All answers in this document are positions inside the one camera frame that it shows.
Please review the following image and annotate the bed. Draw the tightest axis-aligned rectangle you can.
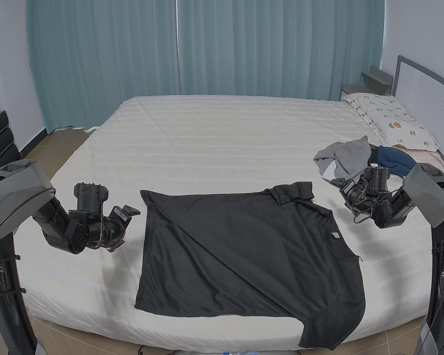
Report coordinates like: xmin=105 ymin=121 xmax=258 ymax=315
xmin=7 ymin=55 xmax=444 ymax=354

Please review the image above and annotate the white printed pillow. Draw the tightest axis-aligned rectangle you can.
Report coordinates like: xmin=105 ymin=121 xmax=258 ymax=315
xmin=341 ymin=93 xmax=441 ymax=151

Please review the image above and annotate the pile of clothes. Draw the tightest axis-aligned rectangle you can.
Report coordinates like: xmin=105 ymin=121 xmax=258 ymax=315
xmin=314 ymin=135 xmax=417 ymax=189

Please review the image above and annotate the blue-green curtain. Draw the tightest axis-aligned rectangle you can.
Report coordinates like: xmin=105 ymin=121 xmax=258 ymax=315
xmin=26 ymin=0 xmax=181 ymax=134
xmin=178 ymin=0 xmax=385 ymax=103

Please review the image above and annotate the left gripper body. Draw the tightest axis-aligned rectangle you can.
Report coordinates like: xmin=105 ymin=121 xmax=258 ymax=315
xmin=103 ymin=206 xmax=131 ymax=251

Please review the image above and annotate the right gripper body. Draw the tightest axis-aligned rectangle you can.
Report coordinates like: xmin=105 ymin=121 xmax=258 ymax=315
xmin=339 ymin=179 xmax=363 ymax=205

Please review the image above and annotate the grey bedside table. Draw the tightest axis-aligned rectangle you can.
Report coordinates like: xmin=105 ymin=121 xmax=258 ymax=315
xmin=341 ymin=65 xmax=393 ymax=101

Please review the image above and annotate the black T-shirt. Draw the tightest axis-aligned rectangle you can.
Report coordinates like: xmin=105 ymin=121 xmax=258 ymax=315
xmin=134 ymin=181 xmax=367 ymax=350

